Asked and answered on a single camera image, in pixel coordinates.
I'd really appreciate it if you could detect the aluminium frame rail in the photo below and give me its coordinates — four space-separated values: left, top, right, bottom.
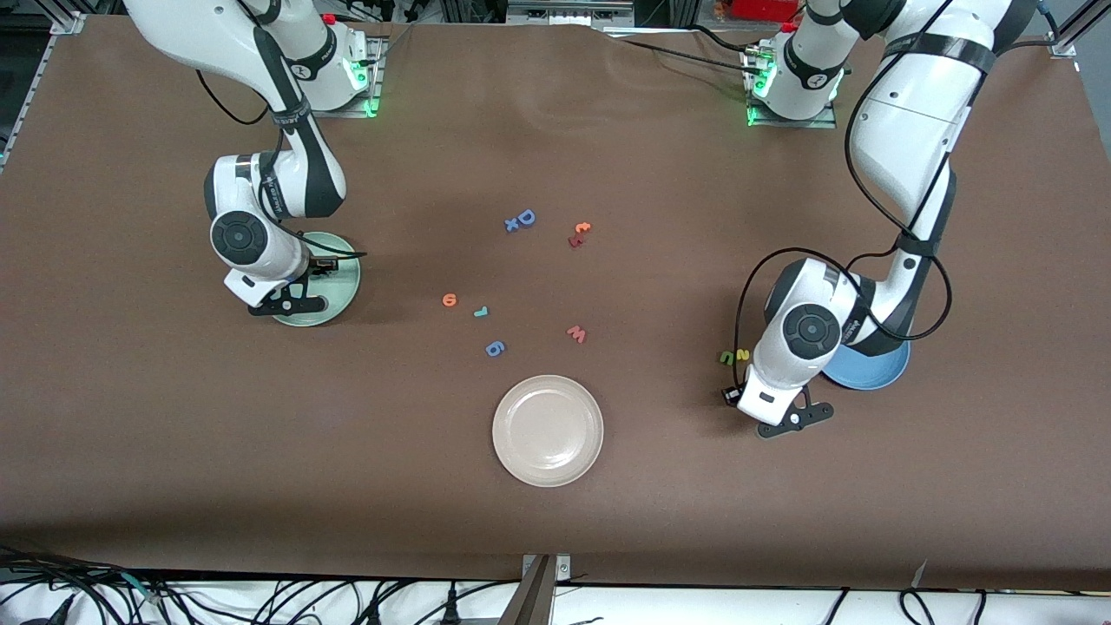
1044 0 1091 60
0 0 88 174

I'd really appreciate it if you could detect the grey power strip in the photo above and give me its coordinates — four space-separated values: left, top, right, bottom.
505 0 636 27

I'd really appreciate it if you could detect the brown table cover sheet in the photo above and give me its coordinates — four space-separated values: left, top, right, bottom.
0 16 1111 591

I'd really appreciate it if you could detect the blue plate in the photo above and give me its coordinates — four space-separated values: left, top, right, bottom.
820 339 911 391

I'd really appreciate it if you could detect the red box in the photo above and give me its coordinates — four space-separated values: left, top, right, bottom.
729 0 801 23

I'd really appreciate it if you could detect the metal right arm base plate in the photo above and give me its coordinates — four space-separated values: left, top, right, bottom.
288 35 385 119

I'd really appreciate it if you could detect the white ledge board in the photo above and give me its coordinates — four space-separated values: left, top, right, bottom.
0 575 1111 625

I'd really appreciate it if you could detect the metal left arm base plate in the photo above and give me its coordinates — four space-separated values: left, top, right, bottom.
745 48 838 129

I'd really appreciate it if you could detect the pale green plate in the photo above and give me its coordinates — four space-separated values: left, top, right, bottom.
273 231 362 328

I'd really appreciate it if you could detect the black base cable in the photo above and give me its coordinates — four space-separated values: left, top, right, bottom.
621 24 765 75

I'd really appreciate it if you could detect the aluminium profile post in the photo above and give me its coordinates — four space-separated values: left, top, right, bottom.
496 554 574 625

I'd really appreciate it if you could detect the black looped floor cable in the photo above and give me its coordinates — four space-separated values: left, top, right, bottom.
897 589 942 625

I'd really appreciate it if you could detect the teal thin cable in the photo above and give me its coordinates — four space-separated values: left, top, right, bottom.
111 569 168 606

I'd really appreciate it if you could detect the beige plate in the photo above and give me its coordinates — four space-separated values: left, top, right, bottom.
491 374 605 489

